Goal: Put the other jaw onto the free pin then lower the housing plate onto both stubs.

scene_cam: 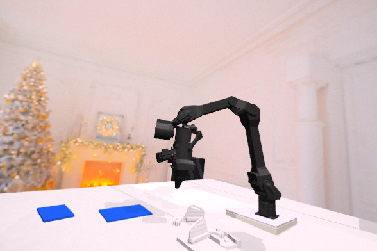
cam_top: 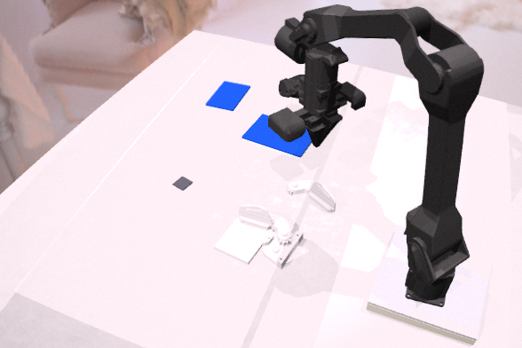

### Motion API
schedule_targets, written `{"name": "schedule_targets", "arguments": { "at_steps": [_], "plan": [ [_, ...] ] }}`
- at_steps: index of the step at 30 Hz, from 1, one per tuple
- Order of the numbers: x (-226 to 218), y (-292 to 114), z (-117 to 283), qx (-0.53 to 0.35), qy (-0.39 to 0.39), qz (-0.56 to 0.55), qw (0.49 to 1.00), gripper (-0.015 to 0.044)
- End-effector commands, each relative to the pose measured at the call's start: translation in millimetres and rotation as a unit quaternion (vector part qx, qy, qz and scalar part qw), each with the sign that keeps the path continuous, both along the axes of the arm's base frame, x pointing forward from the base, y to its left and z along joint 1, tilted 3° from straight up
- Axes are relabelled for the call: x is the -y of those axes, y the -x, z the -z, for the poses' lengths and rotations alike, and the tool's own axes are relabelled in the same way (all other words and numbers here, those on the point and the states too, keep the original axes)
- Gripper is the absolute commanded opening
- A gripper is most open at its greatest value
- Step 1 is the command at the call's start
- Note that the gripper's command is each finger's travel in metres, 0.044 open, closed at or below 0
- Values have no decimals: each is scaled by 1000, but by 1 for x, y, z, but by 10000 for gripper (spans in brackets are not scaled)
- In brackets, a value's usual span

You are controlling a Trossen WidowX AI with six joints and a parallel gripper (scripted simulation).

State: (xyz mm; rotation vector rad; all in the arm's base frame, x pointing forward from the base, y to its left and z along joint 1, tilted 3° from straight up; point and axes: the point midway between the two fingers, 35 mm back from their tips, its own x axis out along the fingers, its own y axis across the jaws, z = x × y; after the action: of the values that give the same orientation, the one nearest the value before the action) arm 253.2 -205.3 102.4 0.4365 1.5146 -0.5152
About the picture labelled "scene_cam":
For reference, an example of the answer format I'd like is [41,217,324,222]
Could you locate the blue flat rectangular plate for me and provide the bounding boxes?
[37,204,74,222]
[99,204,153,223]

